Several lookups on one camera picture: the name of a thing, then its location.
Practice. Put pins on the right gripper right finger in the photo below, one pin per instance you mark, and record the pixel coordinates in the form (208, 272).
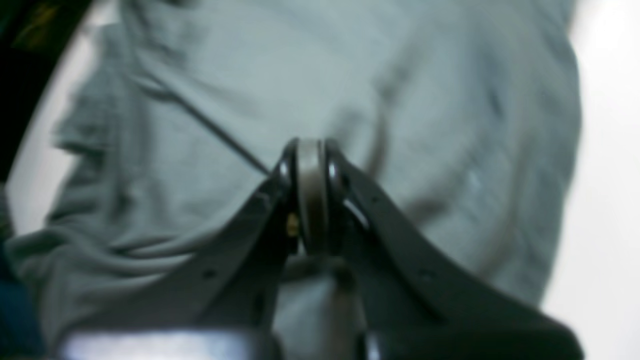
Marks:
(417, 303)

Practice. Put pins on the grey t-shirt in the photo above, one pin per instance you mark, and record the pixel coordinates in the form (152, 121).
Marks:
(466, 112)

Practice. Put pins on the blue cloth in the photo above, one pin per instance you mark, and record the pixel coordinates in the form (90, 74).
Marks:
(20, 336)

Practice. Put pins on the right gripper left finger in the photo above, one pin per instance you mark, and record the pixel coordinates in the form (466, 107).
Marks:
(219, 305)

